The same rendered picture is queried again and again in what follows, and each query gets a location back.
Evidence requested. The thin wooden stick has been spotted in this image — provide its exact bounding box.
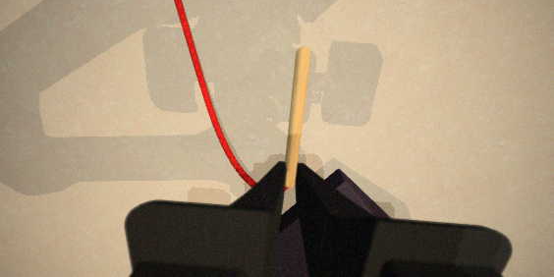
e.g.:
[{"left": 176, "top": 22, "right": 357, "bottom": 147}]
[{"left": 174, "top": 0, "right": 311, "bottom": 191}]

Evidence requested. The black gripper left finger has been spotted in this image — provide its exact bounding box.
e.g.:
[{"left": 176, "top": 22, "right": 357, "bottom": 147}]
[{"left": 125, "top": 161, "right": 287, "bottom": 277}]

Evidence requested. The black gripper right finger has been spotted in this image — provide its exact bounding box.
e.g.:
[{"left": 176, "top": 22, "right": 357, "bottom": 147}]
[{"left": 295, "top": 163, "right": 513, "bottom": 277}]

